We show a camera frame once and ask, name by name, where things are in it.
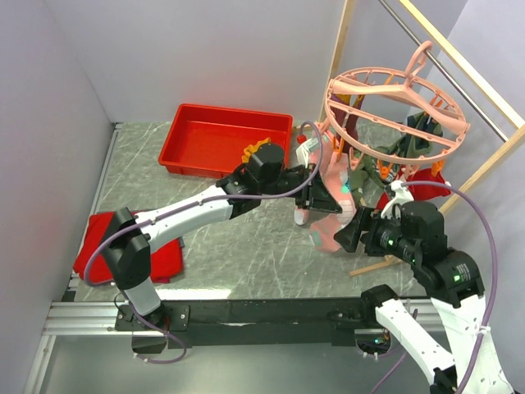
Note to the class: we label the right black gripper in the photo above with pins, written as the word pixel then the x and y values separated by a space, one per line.
pixel 348 234

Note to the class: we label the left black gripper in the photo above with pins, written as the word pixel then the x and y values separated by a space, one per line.
pixel 317 197

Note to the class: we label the pink patterned sock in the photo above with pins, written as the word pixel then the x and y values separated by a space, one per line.
pixel 325 149
pixel 336 180

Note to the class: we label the mustard yellow sock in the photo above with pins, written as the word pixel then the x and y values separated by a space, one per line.
pixel 252 148

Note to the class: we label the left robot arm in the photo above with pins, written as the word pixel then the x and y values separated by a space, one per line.
pixel 131 238

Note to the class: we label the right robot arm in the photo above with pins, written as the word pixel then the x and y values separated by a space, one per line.
pixel 453 283

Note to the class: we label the pink round sock hanger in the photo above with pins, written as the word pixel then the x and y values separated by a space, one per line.
pixel 393 106

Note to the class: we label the olive green sock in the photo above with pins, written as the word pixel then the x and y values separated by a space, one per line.
pixel 369 171

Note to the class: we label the maroon hanging sock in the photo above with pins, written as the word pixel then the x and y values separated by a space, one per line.
pixel 343 119

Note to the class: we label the red plastic bin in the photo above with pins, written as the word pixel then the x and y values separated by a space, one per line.
pixel 209 141

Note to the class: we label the red folded cloth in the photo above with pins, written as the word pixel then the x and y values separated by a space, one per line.
pixel 166 262

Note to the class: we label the metal hanging rod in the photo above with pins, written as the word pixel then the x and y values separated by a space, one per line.
pixel 459 88

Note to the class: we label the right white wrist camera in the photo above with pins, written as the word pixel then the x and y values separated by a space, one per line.
pixel 397 194

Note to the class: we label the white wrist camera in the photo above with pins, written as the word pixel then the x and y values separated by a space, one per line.
pixel 397 194
pixel 307 152

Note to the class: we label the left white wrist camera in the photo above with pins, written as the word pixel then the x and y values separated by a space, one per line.
pixel 307 152

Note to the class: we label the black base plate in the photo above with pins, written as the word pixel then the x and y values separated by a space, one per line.
pixel 189 323

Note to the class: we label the wooden drying rack frame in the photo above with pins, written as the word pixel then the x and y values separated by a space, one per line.
pixel 436 37

